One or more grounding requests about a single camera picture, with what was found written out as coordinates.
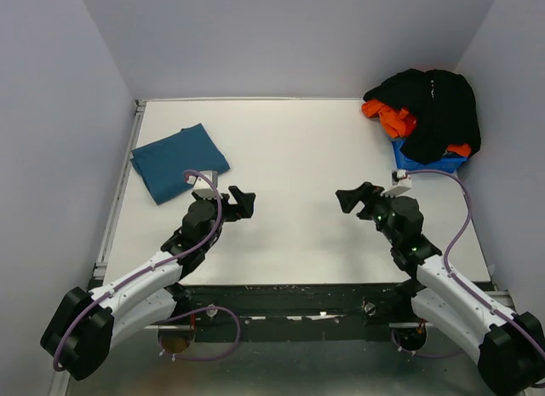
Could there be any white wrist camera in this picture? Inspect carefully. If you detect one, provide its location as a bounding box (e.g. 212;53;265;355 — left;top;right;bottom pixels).
381;169;412;198
185;170;218;200

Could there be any folded teal t-shirt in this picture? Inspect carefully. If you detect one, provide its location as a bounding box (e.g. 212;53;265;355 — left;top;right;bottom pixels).
130;123;230;205

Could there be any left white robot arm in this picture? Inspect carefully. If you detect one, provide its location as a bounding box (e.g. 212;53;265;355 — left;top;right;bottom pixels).
40;186;255;380

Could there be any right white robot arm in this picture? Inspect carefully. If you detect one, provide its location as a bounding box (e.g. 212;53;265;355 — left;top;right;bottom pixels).
336;182;544;395

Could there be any orange t-shirt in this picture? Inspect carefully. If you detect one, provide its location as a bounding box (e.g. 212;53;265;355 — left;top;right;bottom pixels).
361;100;416;139

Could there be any black t-shirt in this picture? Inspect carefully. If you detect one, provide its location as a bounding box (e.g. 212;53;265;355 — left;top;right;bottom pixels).
363;69;481;164

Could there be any blue plastic bin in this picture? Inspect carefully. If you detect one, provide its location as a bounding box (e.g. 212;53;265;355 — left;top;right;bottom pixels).
391;139;469;175

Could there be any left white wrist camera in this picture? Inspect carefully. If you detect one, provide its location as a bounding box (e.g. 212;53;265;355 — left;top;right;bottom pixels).
185;170;218;200

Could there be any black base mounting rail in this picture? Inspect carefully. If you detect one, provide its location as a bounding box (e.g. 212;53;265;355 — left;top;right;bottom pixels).
160;281;430;350

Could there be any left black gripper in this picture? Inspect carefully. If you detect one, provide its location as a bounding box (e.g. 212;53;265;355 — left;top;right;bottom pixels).
192;186;255;251

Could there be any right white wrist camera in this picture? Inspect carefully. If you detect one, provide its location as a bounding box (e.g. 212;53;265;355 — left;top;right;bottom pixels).
381;169;412;198

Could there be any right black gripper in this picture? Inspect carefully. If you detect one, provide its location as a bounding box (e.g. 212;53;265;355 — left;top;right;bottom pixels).
336;181;401;245

